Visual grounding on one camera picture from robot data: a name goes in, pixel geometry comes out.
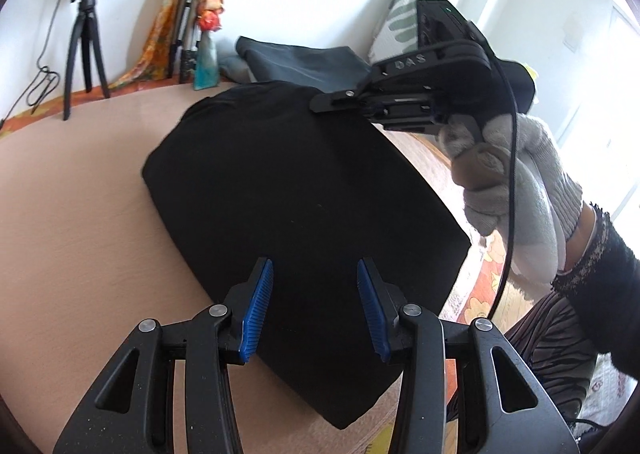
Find person's right forearm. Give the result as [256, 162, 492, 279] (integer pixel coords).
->
[550, 201, 640, 375]

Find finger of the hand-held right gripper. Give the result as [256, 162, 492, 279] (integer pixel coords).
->
[309, 87, 373, 115]

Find orange patterned scarf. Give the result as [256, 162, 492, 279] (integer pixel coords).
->
[107, 0, 231, 91]

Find black ring light cable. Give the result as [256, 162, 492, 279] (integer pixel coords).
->
[0, 0, 76, 132]

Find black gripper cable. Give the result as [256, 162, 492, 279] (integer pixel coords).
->
[487, 54, 521, 322]

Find black pants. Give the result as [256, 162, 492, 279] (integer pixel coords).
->
[141, 81, 473, 431]

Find white floral sheet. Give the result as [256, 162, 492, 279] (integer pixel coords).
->
[570, 351, 638, 445]

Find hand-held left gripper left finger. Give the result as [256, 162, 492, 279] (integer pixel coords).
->
[52, 257, 275, 454]

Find silver tripod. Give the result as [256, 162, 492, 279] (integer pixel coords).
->
[167, 0, 221, 84]

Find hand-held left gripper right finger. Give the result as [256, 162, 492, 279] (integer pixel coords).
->
[356, 257, 581, 454]

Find green and white pillow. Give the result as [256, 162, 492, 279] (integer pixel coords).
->
[367, 0, 426, 66]

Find white wall switch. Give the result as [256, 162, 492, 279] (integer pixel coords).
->
[562, 17, 581, 48]

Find person's striped clothing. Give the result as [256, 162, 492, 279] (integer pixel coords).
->
[445, 294, 601, 440]

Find black tripod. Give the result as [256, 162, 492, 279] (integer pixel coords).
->
[62, 0, 112, 121]

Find folded dark grey pants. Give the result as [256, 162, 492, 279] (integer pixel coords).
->
[235, 36, 376, 88]

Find folded blue jeans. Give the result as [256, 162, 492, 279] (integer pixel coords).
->
[217, 52, 251, 82]

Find person's right hand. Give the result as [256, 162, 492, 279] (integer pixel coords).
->
[437, 112, 583, 275]

